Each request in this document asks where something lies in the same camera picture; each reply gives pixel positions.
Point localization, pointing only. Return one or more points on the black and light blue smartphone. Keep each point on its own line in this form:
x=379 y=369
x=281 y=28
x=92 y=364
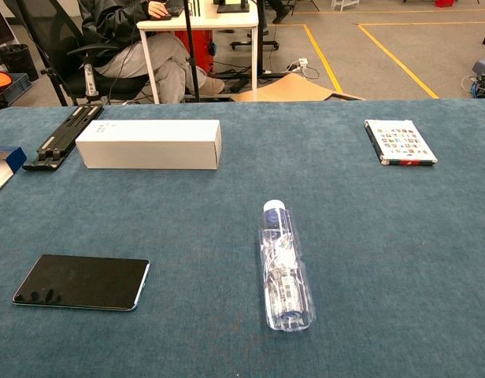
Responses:
x=81 y=281

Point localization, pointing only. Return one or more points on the clear plastic water bottle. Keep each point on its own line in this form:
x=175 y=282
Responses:
x=283 y=283

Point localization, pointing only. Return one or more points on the blue felt table cloth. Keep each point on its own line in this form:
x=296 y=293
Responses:
x=226 y=197

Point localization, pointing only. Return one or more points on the long white cardboard box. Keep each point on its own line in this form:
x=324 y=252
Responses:
x=148 y=145

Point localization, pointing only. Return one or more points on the flattened brown cardboard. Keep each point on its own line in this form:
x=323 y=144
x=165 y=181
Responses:
x=289 y=88

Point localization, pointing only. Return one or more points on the white power strip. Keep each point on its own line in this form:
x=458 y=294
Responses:
x=299 y=64

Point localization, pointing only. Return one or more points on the black rolling stand base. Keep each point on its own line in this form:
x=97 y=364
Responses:
x=262 y=42

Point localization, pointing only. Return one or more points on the black tripod with thin pole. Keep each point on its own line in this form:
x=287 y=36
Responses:
x=191 y=47

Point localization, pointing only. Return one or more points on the red cabinet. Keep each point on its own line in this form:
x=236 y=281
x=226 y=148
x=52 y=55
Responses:
x=201 y=43

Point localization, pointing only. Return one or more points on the white desk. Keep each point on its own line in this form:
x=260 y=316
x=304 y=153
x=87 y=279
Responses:
x=211 y=19

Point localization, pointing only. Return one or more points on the black monitor foot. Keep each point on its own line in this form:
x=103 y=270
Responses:
x=232 y=8

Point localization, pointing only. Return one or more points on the black folding laptop stand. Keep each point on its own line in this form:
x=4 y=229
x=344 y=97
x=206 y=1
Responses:
x=65 y=130

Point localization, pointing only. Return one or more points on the black keyboard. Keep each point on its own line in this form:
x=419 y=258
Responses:
x=173 y=6

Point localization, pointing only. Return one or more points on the seated person in dark jacket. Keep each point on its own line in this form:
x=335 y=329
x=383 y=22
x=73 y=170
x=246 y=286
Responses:
x=108 y=23

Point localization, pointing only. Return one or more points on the office chair base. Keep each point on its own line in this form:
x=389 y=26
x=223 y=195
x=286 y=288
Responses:
x=57 y=39

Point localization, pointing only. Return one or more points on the open blue and white box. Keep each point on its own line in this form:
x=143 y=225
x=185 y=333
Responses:
x=2 y=157

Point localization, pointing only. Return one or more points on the blue plastic crate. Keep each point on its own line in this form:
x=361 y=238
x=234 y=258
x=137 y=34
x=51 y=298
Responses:
x=16 y=88

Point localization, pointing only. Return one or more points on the black waste bin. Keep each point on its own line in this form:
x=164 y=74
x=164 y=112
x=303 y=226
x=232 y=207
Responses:
x=16 y=61

